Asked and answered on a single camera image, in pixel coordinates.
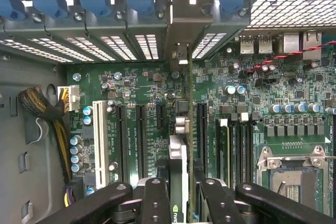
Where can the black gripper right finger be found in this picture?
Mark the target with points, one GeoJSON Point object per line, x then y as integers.
{"type": "Point", "coordinates": [218, 203]}

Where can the white expansion slot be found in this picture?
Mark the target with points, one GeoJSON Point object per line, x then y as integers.
{"type": "Point", "coordinates": [100, 142]}

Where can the long black expansion slot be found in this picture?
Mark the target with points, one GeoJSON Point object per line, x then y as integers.
{"type": "Point", "coordinates": [202, 140]}
{"type": "Point", "coordinates": [122, 142]}
{"type": "Point", "coordinates": [141, 142]}

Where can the green motherboard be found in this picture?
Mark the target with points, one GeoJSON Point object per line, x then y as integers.
{"type": "Point", "coordinates": [152, 90]}

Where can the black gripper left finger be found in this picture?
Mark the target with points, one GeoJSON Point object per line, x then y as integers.
{"type": "Point", "coordinates": [155, 203]}

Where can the short black expansion slot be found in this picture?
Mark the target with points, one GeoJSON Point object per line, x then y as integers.
{"type": "Point", "coordinates": [161, 116]}

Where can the open metal PC case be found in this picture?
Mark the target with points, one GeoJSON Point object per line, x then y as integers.
{"type": "Point", "coordinates": [39, 155]}

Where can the CPU socket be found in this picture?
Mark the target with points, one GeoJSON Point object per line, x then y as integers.
{"type": "Point", "coordinates": [296, 182]}

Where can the black RAM slot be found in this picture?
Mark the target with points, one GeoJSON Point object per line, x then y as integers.
{"type": "Point", "coordinates": [244, 155]}
{"type": "Point", "coordinates": [234, 155]}
{"type": "Point", "coordinates": [223, 155]}
{"type": "Point", "coordinates": [252, 142]}

